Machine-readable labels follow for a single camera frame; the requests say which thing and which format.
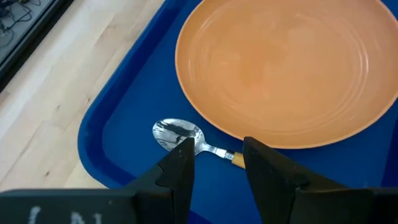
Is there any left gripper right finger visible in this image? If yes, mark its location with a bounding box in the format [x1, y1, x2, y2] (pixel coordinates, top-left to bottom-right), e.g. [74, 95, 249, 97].
[242, 136, 351, 224]

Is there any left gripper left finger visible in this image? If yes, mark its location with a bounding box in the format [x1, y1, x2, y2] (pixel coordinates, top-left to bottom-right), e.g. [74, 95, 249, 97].
[124, 136, 196, 224]

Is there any spoon with orange handle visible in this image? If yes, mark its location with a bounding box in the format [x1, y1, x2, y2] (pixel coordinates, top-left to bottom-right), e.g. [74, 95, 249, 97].
[152, 118, 246, 170]

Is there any blue plastic tray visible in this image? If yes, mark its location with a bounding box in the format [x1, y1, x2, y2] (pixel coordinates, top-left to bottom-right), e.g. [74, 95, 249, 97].
[77, 0, 398, 224]

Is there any orange plate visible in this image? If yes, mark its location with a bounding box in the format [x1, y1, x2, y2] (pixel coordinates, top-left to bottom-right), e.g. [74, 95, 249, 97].
[174, 0, 398, 149]

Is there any black metal table frame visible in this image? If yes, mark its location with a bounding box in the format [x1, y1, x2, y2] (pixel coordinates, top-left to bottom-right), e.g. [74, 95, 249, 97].
[0, 0, 75, 93]

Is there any black cable coil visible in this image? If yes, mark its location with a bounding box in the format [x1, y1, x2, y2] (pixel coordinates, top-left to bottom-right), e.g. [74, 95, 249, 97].
[0, 0, 41, 47]

